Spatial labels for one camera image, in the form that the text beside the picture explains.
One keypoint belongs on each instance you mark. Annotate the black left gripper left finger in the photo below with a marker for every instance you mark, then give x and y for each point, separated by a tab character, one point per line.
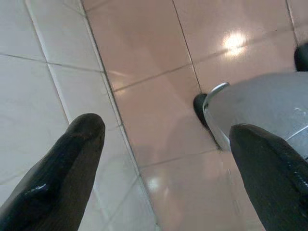
55	173

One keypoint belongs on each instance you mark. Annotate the black robot foot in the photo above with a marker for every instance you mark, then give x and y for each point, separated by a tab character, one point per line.
200	106

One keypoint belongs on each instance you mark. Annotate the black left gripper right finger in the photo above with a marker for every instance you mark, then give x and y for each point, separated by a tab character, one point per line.
272	175

